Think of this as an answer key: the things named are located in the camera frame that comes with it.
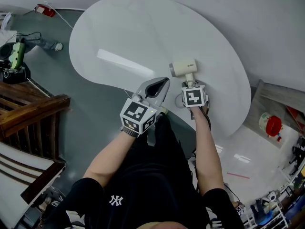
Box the person's left forearm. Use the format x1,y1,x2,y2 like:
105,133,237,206
82,129,141,189

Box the white cable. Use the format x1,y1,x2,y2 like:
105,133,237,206
44,0,74,30

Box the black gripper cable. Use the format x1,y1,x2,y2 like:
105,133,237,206
190,106,213,130

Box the red fire extinguisher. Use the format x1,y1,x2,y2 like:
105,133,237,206
34,3,57,18

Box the person's black t-shirt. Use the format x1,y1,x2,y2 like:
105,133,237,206
45,149,244,229

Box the round white table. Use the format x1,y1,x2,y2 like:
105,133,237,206
68,0,252,138

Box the wooden chair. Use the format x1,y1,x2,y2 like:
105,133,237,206
0,80,71,161

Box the cream hair dryer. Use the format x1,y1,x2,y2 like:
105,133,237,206
168,58,200,108

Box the person's black trousers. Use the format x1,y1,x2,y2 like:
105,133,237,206
145,114,196,162

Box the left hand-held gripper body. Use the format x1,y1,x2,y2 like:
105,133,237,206
120,92,163,135

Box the white wire rack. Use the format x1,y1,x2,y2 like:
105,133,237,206
247,191,293,229

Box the red-lidded white jar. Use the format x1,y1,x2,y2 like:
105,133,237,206
259,112,284,138

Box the metal wristwatch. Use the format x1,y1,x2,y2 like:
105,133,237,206
120,126,141,138

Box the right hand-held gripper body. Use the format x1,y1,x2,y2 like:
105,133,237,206
181,84,210,109

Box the grey shelf unit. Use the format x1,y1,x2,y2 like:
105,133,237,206
245,79,305,150

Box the green and black device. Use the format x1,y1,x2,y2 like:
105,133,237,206
0,42,26,71

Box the person's right forearm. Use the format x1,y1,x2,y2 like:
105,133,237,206
190,105,226,198

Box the black equipment stand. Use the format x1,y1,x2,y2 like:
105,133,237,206
289,135,305,172

